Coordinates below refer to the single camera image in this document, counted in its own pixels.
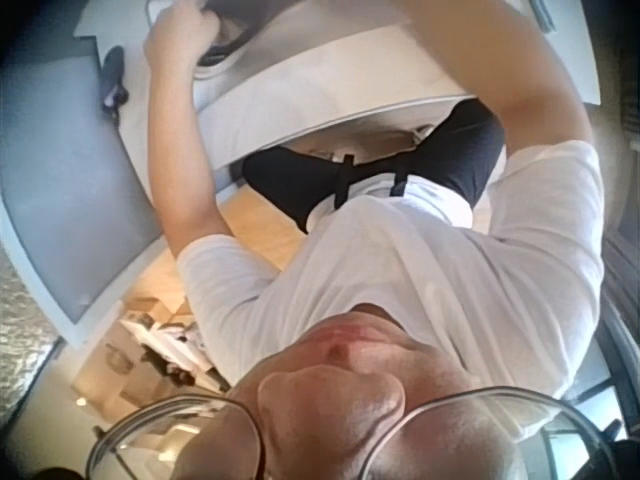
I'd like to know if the grey flat object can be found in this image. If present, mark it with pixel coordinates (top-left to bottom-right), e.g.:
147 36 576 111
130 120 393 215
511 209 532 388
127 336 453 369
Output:
530 0 558 35

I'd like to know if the dark grey object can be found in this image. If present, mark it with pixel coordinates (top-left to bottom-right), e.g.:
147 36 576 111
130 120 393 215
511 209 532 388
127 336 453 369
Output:
195 0 266 81

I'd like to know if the small black tool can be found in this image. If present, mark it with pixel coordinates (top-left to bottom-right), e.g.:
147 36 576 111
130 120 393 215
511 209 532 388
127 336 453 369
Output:
101 44 130 117

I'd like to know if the person's left hand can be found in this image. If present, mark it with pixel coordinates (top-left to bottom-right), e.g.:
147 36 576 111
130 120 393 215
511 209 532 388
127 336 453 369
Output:
143 1 219 72

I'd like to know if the grey panel with white frame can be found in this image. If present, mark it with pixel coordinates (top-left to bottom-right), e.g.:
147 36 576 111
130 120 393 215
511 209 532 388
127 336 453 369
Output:
0 35 169 349

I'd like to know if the white paper sheet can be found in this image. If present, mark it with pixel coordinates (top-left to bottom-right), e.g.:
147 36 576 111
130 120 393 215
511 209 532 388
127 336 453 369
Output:
73 0 162 42

